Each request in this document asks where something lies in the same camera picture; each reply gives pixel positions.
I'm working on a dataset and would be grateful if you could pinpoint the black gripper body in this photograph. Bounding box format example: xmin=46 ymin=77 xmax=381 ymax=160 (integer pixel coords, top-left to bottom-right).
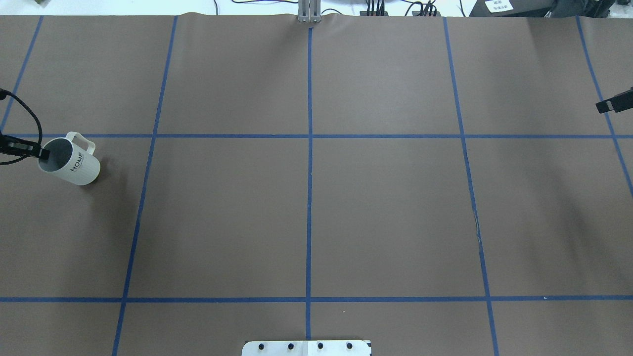
xmin=0 ymin=134 xmax=40 ymax=158

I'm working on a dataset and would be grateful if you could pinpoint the white ceramic HOME mug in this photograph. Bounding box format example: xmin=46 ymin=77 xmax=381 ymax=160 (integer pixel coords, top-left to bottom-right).
xmin=38 ymin=132 xmax=101 ymax=185

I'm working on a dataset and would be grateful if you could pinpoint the black labelled box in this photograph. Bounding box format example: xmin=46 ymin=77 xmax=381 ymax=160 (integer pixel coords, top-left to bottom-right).
xmin=468 ymin=0 xmax=554 ymax=17

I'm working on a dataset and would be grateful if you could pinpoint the grey usb hub right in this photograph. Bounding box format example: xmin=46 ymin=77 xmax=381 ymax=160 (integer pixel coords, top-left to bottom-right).
xmin=404 ymin=0 xmax=441 ymax=17

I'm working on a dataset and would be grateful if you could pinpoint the grey usb hub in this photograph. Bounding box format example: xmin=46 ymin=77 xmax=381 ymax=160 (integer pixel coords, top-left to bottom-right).
xmin=360 ymin=0 xmax=389 ymax=17
xmin=404 ymin=0 xmax=441 ymax=17

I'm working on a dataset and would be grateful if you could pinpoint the grey usb hub left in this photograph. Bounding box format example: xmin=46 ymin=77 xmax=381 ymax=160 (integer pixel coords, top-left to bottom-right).
xmin=360 ymin=0 xmax=389 ymax=17

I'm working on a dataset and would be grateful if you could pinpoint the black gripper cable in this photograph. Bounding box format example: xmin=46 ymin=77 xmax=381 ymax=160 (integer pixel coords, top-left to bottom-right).
xmin=0 ymin=88 xmax=44 ymax=166

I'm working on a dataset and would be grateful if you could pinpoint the aluminium frame post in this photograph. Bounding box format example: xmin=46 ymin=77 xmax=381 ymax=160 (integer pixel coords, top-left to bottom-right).
xmin=297 ymin=0 xmax=322 ymax=23

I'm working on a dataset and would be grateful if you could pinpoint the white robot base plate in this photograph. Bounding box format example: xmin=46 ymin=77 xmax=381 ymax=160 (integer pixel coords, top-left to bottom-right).
xmin=241 ymin=340 xmax=372 ymax=356

